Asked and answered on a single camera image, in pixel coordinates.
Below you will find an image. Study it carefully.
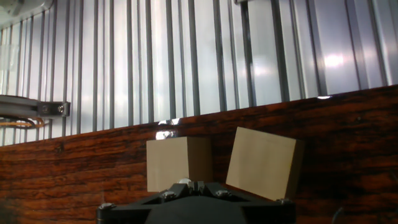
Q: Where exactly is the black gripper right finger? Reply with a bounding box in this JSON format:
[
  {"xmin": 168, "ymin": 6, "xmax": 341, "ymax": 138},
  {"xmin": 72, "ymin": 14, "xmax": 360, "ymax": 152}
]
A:
[{"xmin": 196, "ymin": 181, "xmax": 296, "ymax": 224}]

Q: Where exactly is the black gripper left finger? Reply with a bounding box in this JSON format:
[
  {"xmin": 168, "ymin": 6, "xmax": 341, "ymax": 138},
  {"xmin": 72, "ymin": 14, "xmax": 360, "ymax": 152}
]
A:
[{"xmin": 96, "ymin": 181, "xmax": 197, "ymax": 224}]

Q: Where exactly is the light wooden block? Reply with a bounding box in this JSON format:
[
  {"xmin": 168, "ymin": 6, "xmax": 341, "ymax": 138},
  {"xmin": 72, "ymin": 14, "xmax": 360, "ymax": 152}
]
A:
[
  {"xmin": 146, "ymin": 136, "xmax": 214, "ymax": 193},
  {"xmin": 226, "ymin": 126, "xmax": 305, "ymax": 202}
]

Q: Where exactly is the white round fixture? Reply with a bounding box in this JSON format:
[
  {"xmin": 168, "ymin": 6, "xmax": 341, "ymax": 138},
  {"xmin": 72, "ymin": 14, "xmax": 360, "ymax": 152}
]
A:
[{"xmin": 0, "ymin": 0, "xmax": 55, "ymax": 30}]

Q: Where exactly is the thin orange cable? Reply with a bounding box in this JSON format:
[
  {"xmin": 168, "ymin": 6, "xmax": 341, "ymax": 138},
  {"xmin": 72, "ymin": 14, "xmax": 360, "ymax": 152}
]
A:
[{"xmin": 0, "ymin": 117, "xmax": 46, "ymax": 129}]

